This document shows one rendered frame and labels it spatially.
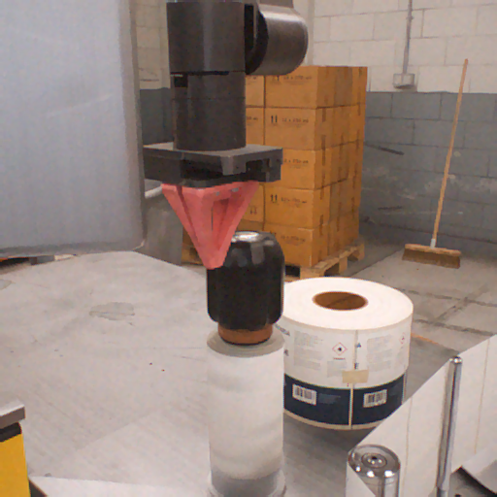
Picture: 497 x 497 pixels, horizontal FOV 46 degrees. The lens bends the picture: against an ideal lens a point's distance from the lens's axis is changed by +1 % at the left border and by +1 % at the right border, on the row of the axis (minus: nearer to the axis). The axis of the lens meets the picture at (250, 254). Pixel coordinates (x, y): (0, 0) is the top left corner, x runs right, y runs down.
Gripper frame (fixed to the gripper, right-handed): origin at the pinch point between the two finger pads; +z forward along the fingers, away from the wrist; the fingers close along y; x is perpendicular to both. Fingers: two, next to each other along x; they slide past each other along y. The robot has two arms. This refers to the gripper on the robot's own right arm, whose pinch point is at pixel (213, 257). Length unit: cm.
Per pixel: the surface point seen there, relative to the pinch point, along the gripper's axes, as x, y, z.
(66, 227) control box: 24.4, -20.2, -10.7
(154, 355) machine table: -29, 47, 36
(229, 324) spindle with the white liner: -6.1, 4.4, 9.4
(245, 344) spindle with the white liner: -7.9, 4.0, 12.0
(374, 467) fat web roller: 0.1, -16.0, 12.4
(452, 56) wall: -409, 169, -24
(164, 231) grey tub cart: -159, 205, 65
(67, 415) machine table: -7, 41, 36
